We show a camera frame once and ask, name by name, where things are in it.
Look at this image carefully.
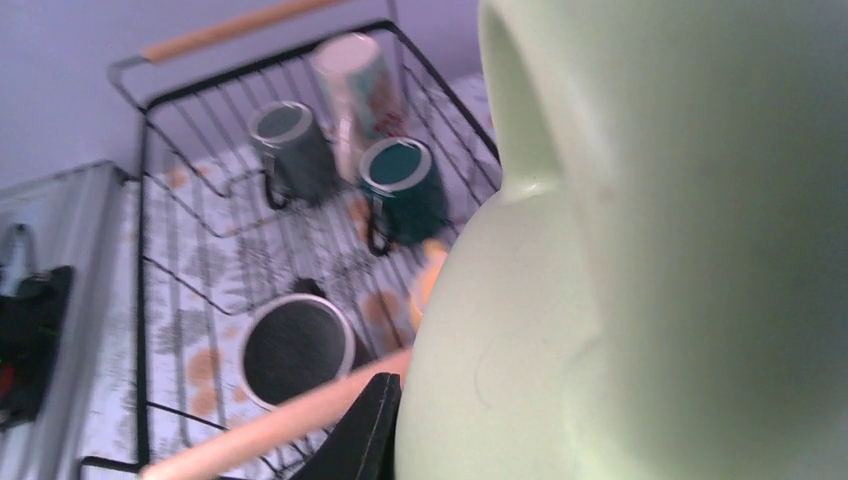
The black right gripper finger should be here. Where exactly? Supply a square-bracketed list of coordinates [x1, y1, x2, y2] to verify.
[292, 373, 402, 480]

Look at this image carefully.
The black matte mug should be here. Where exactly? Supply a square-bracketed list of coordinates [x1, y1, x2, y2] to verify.
[237, 277, 374, 410]

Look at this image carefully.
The dark teal glossy mug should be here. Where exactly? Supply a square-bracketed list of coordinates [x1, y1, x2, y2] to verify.
[359, 137, 450, 256]

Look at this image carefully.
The light green mug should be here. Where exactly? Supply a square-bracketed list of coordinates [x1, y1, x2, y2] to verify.
[394, 1, 847, 479]

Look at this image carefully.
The floral table mat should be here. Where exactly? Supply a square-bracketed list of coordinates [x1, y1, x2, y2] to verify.
[72, 72, 503, 480]

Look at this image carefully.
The grey green mug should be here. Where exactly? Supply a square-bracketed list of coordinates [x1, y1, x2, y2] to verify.
[247, 101, 339, 210]

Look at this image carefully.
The cream floral mug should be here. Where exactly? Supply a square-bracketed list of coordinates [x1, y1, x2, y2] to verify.
[311, 33, 407, 185]

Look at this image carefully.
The wooden rack handle right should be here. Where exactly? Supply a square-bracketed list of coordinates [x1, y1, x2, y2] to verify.
[141, 348, 412, 479]

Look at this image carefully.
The wooden rack handle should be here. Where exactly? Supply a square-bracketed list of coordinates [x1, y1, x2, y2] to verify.
[141, 348, 412, 479]
[140, 0, 341, 64]

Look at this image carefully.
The black wire dish rack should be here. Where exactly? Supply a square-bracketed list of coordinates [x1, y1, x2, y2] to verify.
[76, 18, 503, 480]

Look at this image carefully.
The aluminium rail frame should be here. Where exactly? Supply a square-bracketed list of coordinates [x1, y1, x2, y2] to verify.
[1, 161, 128, 479]

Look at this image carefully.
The wooden rack handle left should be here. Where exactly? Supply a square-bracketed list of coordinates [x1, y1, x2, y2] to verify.
[140, 0, 341, 64]

